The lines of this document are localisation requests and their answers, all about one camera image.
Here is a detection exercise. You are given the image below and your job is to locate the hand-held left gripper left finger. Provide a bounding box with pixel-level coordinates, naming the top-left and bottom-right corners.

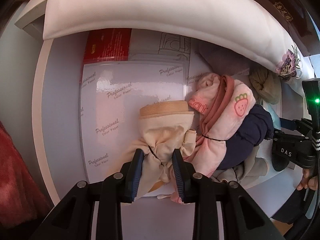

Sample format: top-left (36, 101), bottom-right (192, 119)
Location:
top-left (37, 149), bottom-right (144, 240)

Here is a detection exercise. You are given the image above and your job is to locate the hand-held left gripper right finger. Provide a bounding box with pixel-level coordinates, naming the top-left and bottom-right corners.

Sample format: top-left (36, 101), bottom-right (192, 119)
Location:
top-left (172, 149), bottom-right (278, 240)

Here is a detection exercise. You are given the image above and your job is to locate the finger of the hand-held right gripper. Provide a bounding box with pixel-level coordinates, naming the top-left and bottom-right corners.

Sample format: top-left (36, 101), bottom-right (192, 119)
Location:
top-left (274, 119), bottom-right (313, 140)
top-left (277, 117), bottom-right (302, 130)

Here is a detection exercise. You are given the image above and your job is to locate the navy lace garment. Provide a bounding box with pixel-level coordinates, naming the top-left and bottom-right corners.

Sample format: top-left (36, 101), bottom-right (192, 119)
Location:
top-left (217, 105), bottom-right (274, 170)

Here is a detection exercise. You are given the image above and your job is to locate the pale green knitted sock roll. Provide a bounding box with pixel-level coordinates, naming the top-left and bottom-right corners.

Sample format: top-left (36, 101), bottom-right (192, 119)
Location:
top-left (250, 67), bottom-right (282, 105)

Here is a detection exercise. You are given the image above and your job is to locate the beige garment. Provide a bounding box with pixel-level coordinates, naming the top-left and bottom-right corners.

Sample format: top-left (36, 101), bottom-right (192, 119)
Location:
top-left (106, 100), bottom-right (197, 198)

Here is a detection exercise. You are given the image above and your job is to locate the pink strawberry print garment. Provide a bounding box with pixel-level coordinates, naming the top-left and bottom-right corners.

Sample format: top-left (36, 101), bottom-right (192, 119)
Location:
top-left (170, 72), bottom-right (257, 204)

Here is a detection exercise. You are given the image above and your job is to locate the dark brown box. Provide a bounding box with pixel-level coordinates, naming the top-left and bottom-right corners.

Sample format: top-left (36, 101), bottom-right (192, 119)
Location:
top-left (265, 0), bottom-right (317, 58)

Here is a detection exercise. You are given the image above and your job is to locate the person's right hand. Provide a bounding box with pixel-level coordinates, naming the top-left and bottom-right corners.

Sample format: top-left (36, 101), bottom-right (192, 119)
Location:
top-left (297, 169), bottom-right (316, 191)

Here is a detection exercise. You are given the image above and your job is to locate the light blue garment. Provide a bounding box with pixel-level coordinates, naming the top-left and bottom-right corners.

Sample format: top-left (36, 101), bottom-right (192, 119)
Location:
top-left (257, 102), bottom-right (283, 130)

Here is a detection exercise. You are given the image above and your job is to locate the light grey garment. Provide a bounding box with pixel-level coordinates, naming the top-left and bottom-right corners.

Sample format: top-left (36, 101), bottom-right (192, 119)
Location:
top-left (212, 145), bottom-right (269, 189)

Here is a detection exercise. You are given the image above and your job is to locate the red blanket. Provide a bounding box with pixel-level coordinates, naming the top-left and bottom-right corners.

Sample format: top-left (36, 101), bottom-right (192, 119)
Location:
top-left (0, 120), bottom-right (54, 230)

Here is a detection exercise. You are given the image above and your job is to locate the white carton with line drawing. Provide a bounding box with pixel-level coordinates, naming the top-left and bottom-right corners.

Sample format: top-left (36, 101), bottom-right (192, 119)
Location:
top-left (129, 28), bottom-right (192, 62)

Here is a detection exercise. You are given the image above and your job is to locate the red paper pack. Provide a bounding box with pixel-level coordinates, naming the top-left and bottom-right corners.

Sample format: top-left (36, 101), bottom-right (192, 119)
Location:
top-left (80, 28), bottom-right (132, 80)

